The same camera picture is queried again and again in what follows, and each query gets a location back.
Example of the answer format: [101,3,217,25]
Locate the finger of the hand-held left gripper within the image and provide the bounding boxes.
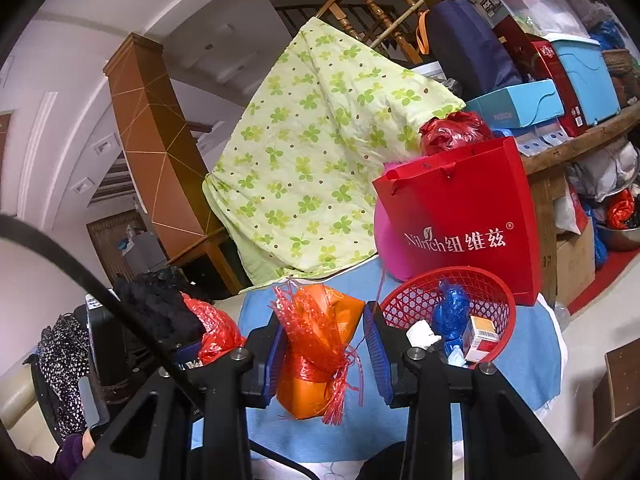
[167,342,207,371]

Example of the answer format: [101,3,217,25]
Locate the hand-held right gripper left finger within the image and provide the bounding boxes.
[70,310,290,480]

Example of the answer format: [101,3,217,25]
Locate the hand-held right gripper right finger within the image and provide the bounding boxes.
[362,301,581,480]

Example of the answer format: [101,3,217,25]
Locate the glossy red plastic bag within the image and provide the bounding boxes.
[181,292,246,366]

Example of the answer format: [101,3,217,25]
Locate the orange package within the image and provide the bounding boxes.
[270,282,366,426]

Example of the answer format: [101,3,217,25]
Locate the white tissue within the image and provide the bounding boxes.
[405,321,441,351]

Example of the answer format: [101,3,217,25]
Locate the blue plastic bag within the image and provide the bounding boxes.
[432,282,472,343]

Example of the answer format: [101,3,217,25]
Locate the orange white medicine box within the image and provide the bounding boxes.
[461,315,500,363]

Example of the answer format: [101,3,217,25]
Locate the red mesh basket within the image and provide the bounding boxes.
[379,266,517,368]

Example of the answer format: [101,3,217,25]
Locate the person's left forearm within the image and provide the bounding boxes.
[52,432,96,480]

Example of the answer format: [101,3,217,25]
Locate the person's left hand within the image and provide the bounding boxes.
[80,427,103,461]

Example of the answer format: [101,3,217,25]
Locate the black white floral cloth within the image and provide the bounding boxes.
[30,312,93,441]

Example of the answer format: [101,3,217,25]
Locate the wooden glass cabinet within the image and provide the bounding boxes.
[167,227,246,296]

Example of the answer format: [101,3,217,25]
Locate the white fridge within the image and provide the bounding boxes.
[122,227,168,271]

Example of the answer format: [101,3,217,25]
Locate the pink pillow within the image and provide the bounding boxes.
[374,207,416,283]

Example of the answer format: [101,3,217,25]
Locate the wooden lattice door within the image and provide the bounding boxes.
[86,209,146,283]

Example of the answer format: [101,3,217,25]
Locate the blue towel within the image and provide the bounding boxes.
[235,255,563,463]

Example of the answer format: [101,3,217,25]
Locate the red paper bag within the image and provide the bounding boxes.
[371,136,543,307]

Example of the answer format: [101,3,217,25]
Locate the green clover print blanket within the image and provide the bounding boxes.
[201,16,467,286]

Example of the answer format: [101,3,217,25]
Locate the wooden pillar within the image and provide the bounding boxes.
[102,32,213,256]

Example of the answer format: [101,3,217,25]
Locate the large red plastic bag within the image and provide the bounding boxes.
[419,111,495,157]

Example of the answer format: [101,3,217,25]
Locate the metal bowl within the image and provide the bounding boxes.
[595,222,640,252]

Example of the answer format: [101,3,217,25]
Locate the white printed package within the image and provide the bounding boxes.
[515,127,573,156]

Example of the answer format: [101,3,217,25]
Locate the orange red plastic bag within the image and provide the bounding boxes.
[606,189,636,228]

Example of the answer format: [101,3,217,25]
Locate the light blue cardboard box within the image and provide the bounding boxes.
[465,79,562,131]

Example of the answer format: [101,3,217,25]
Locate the white plastic bag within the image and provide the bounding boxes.
[567,137,640,201]

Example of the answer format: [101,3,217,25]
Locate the wooden bench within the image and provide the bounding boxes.
[520,105,640,306]

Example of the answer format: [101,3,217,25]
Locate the bamboo pole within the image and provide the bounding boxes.
[367,0,428,48]

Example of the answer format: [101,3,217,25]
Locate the dark red box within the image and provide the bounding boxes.
[492,15,588,138]

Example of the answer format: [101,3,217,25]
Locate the light blue storage bin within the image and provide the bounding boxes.
[547,32,623,126]

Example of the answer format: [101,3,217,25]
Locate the wooden stair railing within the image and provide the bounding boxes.
[315,0,436,66]

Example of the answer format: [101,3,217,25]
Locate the woven basket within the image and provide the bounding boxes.
[600,47,640,106]

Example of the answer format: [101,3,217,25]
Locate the black cable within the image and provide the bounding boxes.
[0,214,206,416]

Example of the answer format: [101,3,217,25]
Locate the navy bag orange handles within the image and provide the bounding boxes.
[417,0,523,101]

